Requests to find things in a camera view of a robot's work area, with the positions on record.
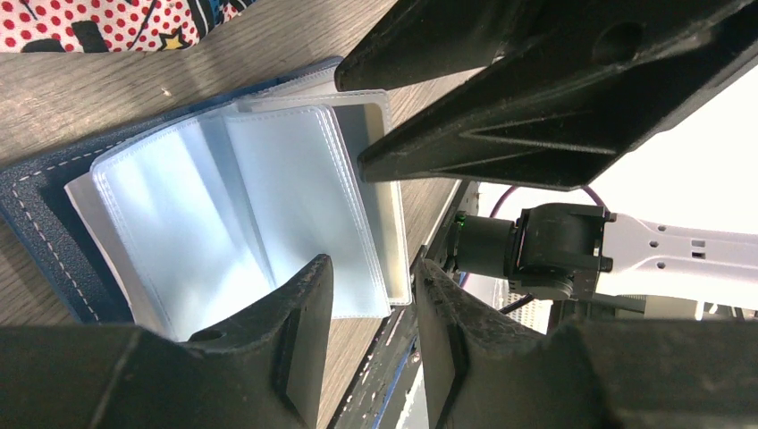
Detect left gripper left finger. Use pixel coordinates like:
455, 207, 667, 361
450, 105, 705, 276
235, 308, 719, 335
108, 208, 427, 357
1, 255, 333, 428

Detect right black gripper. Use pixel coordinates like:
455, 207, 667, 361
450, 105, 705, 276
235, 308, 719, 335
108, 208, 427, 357
359, 1, 757, 190

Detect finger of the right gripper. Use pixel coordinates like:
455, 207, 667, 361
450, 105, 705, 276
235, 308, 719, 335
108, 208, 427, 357
334, 0, 534, 91

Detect navy blue card holder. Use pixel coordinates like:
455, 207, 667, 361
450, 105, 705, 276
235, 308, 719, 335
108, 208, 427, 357
1, 58, 411, 341

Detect colourful comic print garment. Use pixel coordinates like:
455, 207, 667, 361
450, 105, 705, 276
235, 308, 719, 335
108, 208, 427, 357
1, 0, 253, 53

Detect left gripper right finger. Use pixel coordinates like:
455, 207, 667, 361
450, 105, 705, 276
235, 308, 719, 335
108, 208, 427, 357
416, 260, 757, 428

